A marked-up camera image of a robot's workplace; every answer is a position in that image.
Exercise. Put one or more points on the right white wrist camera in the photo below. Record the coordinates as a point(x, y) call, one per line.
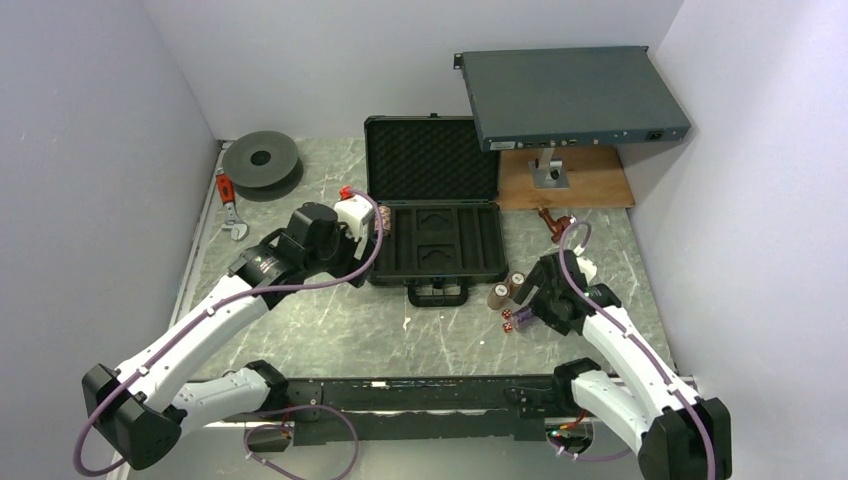
point(586, 266)

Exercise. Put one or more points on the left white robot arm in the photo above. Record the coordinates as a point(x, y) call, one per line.
point(147, 403)

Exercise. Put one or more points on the grey metal stand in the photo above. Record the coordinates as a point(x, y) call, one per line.
point(548, 172)

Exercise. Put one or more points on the black filament spool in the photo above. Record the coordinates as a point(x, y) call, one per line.
point(263, 166)

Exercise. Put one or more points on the brown poker chip stack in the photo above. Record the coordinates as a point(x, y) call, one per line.
point(498, 296)
point(514, 281)

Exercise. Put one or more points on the purple poker chip stack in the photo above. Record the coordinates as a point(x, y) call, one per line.
point(523, 319)

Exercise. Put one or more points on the grey network switch box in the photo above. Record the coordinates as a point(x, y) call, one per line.
point(560, 97)

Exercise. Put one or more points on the wooden board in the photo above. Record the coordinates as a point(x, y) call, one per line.
point(595, 175)

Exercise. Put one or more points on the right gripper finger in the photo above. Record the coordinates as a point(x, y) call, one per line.
point(526, 290)
point(526, 318)

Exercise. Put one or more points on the black poker case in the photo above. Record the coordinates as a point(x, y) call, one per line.
point(440, 189)

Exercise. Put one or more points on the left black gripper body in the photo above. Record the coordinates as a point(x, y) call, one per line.
point(343, 263)

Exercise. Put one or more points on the black front rail base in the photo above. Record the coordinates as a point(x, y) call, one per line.
point(323, 410)

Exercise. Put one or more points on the red handled adjustable wrench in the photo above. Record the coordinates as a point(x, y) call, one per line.
point(233, 223)

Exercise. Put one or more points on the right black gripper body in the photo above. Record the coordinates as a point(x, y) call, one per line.
point(544, 307)

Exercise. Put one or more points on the brown torch nozzle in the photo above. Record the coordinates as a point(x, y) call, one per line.
point(556, 226)

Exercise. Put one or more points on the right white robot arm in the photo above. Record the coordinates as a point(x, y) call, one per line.
point(674, 432)

